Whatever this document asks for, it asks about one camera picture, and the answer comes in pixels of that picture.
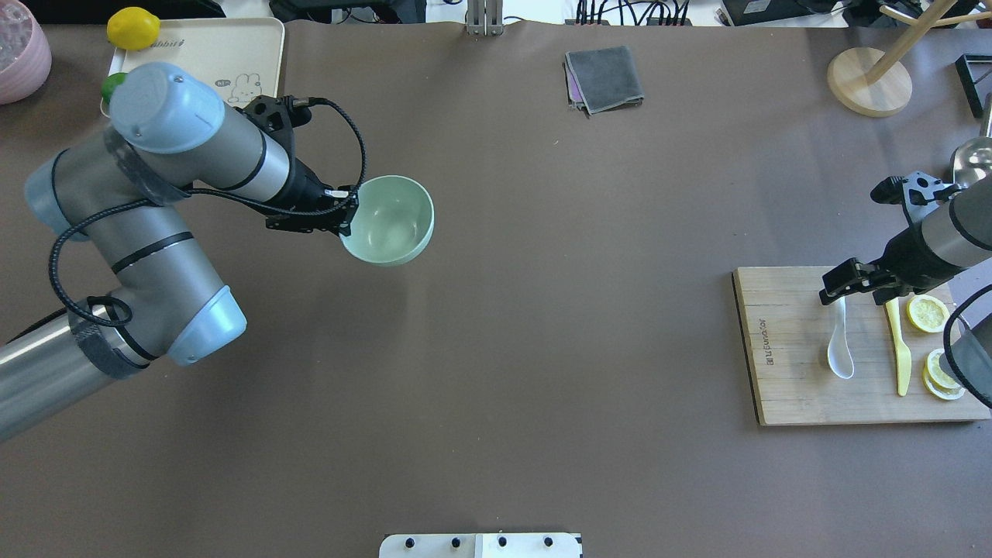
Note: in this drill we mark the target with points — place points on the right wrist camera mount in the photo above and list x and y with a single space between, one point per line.
917 189

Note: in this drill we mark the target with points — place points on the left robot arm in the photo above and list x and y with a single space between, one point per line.
134 283

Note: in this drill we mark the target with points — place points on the green lime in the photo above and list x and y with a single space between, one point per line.
110 84

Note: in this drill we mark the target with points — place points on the cream plastic tray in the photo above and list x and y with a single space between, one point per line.
240 58

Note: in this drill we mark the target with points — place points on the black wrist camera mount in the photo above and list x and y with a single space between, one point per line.
278 117

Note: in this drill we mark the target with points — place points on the yellow plastic knife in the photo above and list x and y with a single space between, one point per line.
902 353

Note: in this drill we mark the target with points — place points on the grey folded cloth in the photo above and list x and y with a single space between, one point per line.
602 80

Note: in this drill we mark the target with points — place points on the green ceramic bowl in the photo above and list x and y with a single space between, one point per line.
394 221

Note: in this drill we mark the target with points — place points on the lemon slice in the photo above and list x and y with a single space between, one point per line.
927 313
940 383

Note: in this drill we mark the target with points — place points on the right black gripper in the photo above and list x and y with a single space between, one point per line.
904 256

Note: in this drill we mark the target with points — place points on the pink bowl with ice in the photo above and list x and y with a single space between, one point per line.
25 53

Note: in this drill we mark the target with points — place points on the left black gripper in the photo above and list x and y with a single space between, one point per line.
304 194

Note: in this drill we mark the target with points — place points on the wooden cutting board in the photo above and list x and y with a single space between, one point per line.
786 330

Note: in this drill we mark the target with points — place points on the aluminium frame post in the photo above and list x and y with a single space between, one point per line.
485 18

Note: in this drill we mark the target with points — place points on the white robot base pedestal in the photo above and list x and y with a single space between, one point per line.
483 544

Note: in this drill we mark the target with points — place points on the white plastic spoon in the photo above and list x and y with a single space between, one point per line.
840 359

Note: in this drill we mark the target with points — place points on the wooden mug tree stand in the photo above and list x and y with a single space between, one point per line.
874 83

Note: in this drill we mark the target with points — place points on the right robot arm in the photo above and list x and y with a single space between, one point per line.
948 232

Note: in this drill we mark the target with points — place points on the yellow lemon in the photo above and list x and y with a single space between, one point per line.
133 28

